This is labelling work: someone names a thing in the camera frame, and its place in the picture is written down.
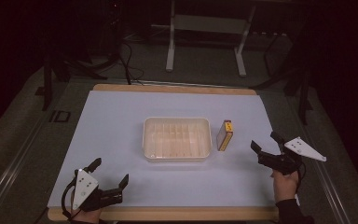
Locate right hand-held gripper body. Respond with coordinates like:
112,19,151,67
256,136,328,176

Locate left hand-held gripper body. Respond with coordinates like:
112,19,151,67
71,168,124,214

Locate small yellow orange box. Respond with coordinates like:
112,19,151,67
215,119,234,152

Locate white plastic tray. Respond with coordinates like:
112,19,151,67
142,116,213,163

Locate person's right hand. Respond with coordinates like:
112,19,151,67
271,170,300,203

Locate person's left hand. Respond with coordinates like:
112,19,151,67
69,206,103,224

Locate white table sheet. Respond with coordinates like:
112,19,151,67
47,90,282,209

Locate black tripod stand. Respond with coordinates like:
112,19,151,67
249,29,314,126
41,0,132,112

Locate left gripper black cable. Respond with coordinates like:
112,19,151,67
61,177,82,220

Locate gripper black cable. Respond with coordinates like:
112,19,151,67
61,177,82,220
294,161,308,194

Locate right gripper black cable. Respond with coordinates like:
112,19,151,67
294,161,308,194

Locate metal floor rail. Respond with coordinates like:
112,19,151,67
0,119,46,218
293,122,353,224

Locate black floor cable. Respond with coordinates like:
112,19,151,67
122,40,145,86

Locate white metal stand frame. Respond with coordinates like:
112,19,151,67
164,0,257,78

